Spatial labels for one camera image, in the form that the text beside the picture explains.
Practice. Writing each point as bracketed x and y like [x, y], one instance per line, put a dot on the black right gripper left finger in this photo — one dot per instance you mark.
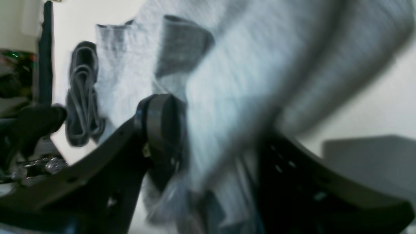
[98, 194]

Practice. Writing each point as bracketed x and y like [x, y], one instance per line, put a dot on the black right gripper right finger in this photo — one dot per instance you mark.
[298, 194]

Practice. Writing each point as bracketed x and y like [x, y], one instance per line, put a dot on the grey T-shirt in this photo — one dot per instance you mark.
[242, 67]

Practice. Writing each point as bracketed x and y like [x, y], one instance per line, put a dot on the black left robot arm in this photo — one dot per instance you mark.
[20, 135]

